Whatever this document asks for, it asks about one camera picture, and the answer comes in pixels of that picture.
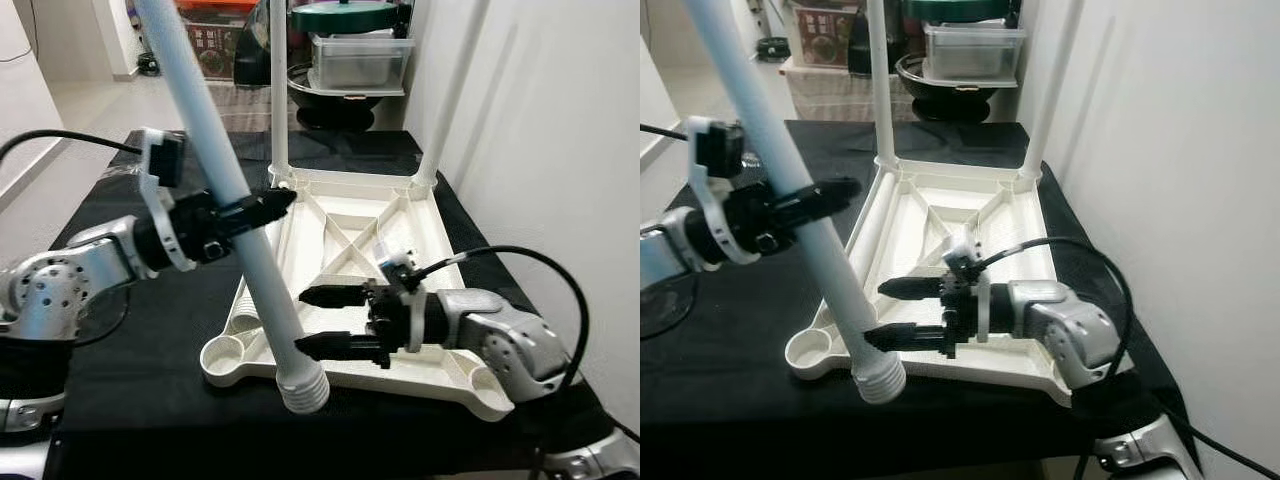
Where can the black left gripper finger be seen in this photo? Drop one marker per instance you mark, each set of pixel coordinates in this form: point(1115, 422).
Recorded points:
point(830, 195)
point(265, 207)

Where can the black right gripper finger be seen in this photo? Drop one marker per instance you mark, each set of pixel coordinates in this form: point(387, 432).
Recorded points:
point(335, 296)
point(910, 288)
point(905, 337)
point(340, 347)

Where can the white plastic children table top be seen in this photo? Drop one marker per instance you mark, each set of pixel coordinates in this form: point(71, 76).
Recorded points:
point(330, 220)
point(960, 215)

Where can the black wok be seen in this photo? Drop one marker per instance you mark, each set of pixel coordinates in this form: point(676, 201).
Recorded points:
point(340, 110)
point(950, 102)

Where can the black plastic bag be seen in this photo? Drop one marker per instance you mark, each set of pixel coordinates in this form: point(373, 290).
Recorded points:
point(250, 50)
point(858, 45)

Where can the black tablecloth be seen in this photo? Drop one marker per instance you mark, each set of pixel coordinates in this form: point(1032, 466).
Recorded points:
point(720, 400)
point(150, 400)

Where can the clear plastic storage box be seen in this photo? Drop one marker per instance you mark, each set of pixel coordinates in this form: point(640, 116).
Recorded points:
point(975, 52)
point(360, 62)

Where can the dark green round lid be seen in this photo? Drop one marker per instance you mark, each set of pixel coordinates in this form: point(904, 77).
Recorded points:
point(345, 17)
point(955, 10)

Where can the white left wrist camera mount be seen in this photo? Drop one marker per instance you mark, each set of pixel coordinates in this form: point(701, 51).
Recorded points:
point(705, 190)
point(155, 200)

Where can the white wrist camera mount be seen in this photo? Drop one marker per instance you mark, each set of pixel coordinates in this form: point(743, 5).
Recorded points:
point(962, 252)
point(705, 190)
point(397, 265)
point(155, 200)

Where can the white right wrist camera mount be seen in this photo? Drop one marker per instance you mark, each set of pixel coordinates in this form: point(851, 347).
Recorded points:
point(397, 265)
point(962, 252)

